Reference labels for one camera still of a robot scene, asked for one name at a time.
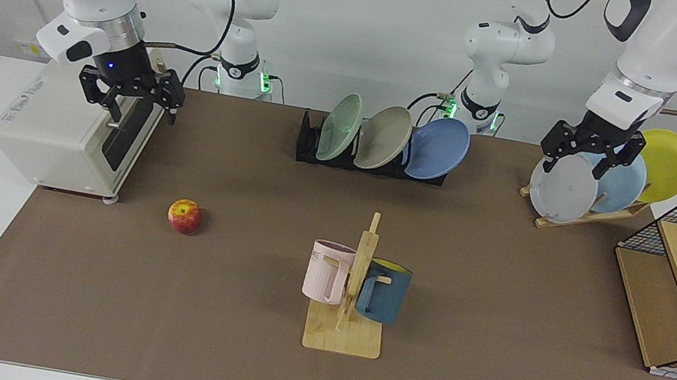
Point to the red yellow apple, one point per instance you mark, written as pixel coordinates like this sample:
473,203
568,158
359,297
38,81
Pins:
184,217

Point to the light blue plate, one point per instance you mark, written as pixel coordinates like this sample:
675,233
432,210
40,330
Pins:
624,186

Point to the grey plate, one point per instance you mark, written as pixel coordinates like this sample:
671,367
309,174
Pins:
562,189

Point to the wooden plate rack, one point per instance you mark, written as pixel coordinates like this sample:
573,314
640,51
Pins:
581,217

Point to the yellow plate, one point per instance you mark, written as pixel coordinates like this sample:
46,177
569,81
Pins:
666,162

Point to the black dish rack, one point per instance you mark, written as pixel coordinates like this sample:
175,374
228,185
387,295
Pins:
307,143

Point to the beige plate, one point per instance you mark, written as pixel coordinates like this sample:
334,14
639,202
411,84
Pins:
383,137

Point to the pale green plate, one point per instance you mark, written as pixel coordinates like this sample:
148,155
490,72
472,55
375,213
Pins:
340,128

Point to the pale toaster oven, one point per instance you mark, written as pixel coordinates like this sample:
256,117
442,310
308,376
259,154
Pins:
46,127

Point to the brown table cloth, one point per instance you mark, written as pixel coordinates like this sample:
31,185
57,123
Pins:
187,316

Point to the dark blue mug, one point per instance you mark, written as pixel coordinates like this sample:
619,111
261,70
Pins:
386,294

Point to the pink mug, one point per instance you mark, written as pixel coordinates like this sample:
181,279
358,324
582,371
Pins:
324,274

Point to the wooden cup stand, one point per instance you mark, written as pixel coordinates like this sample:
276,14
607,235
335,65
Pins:
348,336

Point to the white wall socket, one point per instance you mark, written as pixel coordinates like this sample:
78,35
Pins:
29,45

